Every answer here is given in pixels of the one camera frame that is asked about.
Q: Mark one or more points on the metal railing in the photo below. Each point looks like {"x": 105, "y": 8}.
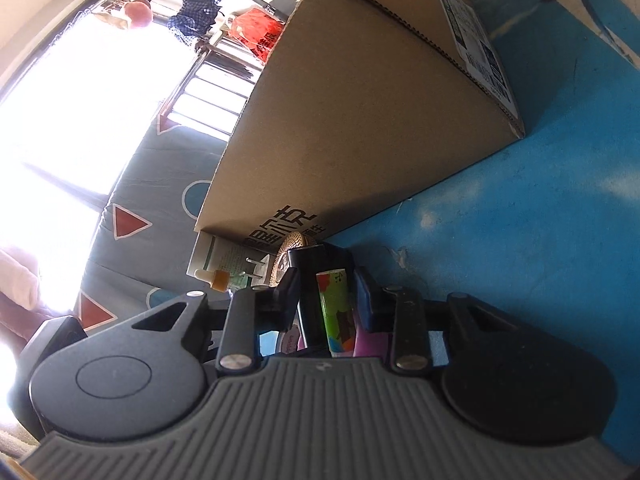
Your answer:
{"x": 215, "y": 80}

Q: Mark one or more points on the black cylinder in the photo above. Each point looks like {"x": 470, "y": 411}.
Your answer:
{"x": 305, "y": 300}

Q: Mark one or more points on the blue checked clothing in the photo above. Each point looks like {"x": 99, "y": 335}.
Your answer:
{"x": 197, "y": 12}

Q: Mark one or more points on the black jar with gold lid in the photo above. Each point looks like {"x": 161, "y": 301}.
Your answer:
{"x": 285, "y": 255}

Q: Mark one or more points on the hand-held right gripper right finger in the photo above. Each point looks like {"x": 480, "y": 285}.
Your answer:
{"x": 367, "y": 305}

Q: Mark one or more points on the red plastic bag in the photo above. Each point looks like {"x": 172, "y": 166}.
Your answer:
{"x": 257, "y": 32}

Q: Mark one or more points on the colourful small carton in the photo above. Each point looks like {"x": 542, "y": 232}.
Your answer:
{"x": 337, "y": 315}

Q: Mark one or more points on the white charger plug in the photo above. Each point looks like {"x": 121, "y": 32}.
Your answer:
{"x": 257, "y": 270}

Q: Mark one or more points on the grey patterned cloth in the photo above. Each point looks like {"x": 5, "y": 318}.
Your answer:
{"x": 150, "y": 185}

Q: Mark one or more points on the green dropper bottle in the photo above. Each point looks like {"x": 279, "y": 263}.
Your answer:
{"x": 217, "y": 280}

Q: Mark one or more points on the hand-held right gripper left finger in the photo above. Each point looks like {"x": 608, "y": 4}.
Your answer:
{"x": 280, "y": 295}

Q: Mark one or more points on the pink round hanging object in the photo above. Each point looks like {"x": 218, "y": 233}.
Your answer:
{"x": 139, "y": 14}

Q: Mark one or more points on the brown cardboard box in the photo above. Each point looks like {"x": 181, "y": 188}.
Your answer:
{"x": 350, "y": 110}

